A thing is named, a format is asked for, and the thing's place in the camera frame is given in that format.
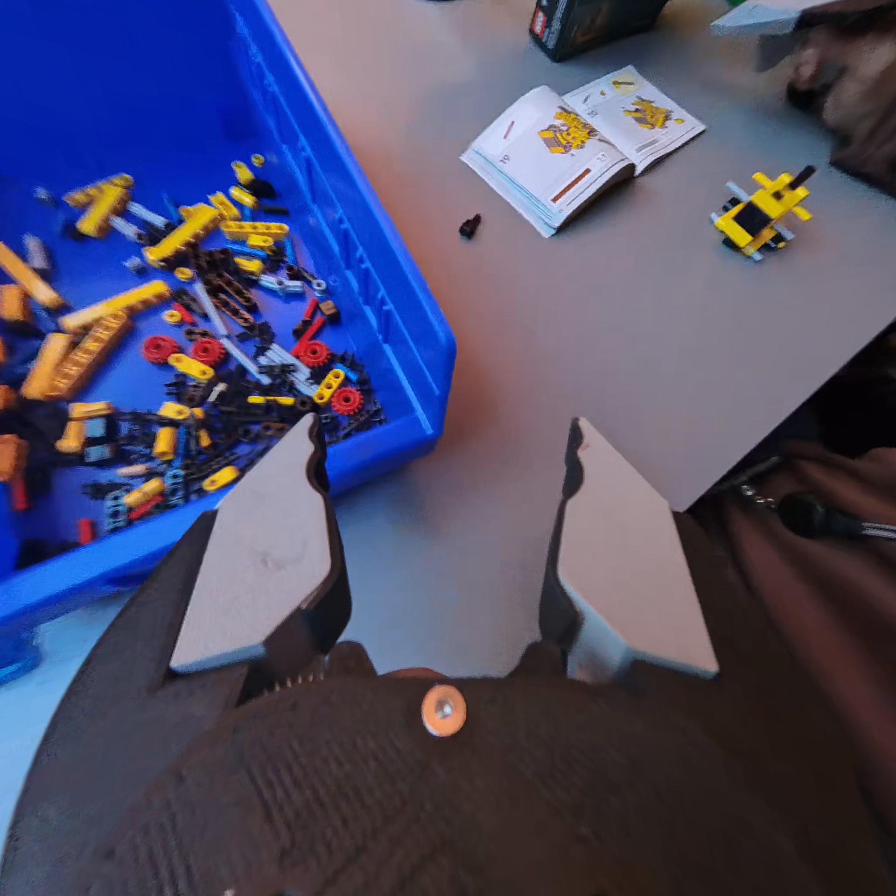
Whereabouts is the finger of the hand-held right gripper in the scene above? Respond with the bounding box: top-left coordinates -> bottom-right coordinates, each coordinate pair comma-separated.
710,0 -> 830,72

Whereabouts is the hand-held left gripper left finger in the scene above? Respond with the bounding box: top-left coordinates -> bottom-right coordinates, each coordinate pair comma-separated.
169,413 -> 352,673

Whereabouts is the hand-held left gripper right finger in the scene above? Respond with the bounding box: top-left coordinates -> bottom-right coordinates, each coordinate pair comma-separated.
538,417 -> 721,685

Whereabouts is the yellow lego model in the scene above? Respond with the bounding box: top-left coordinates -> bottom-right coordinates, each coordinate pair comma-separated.
710,166 -> 818,261

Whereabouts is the pile of lego pieces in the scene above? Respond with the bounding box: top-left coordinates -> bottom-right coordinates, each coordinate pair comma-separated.
0,150 -> 387,547

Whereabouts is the blue plastic bin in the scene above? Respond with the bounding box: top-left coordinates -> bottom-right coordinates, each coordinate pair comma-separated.
0,0 -> 457,624

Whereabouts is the black lego set box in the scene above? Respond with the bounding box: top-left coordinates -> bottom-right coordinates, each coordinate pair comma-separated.
528,0 -> 669,63

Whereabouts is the lego instruction booklet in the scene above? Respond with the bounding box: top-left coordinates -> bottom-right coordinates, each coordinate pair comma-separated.
460,65 -> 707,239

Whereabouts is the person's right hand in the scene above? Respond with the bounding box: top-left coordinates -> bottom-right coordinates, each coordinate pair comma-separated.
784,24 -> 869,137

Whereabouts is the blue plastic object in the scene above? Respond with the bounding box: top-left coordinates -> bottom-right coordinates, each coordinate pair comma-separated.
0,623 -> 43,687

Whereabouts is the black plug with braided cable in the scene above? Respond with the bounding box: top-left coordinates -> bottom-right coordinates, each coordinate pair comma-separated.
777,491 -> 896,543

